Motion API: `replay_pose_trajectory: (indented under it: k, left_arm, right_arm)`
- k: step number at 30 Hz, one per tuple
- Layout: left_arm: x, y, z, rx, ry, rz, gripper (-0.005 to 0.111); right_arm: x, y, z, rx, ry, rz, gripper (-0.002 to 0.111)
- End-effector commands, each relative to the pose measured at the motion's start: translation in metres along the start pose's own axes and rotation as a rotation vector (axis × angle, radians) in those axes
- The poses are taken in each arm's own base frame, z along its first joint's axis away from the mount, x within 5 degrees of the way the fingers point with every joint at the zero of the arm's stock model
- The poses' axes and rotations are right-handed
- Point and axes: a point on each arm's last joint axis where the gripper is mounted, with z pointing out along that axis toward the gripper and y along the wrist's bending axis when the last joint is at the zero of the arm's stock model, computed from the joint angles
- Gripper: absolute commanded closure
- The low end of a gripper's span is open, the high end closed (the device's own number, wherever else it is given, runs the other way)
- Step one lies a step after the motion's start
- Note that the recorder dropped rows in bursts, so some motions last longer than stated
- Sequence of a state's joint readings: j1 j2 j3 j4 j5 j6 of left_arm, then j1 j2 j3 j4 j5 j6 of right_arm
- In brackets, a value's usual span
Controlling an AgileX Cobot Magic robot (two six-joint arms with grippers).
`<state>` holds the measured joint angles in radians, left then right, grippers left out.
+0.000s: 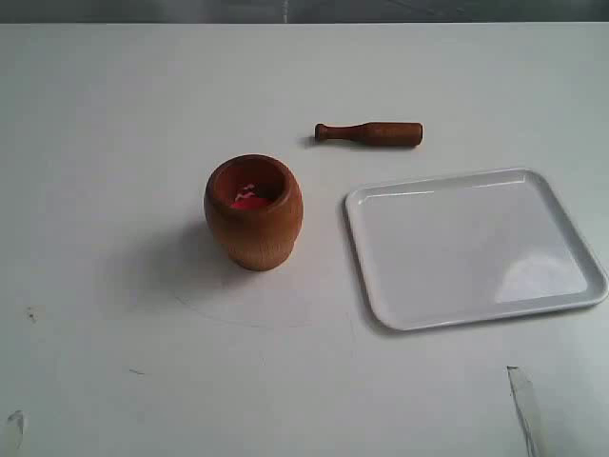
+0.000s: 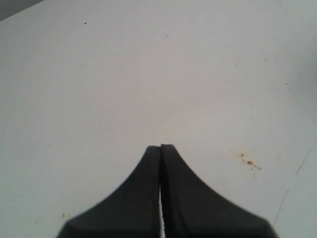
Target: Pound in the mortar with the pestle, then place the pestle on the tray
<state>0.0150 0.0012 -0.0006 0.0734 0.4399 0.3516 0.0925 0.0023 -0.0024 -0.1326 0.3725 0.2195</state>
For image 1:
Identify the brown wooden pestle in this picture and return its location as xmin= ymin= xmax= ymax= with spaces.
xmin=314 ymin=122 xmax=423 ymax=149

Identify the wooden mortar cup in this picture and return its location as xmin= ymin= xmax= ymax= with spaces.
xmin=203 ymin=154 xmax=304 ymax=271

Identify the red object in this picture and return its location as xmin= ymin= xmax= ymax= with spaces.
xmin=230 ymin=183 xmax=273 ymax=210

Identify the white rectangular tray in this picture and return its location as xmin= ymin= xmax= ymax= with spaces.
xmin=344 ymin=168 xmax=608 ymax=331

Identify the clear tape strip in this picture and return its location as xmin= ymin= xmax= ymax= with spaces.
xmin=506 ymin=366 xmax=546 ymax=457

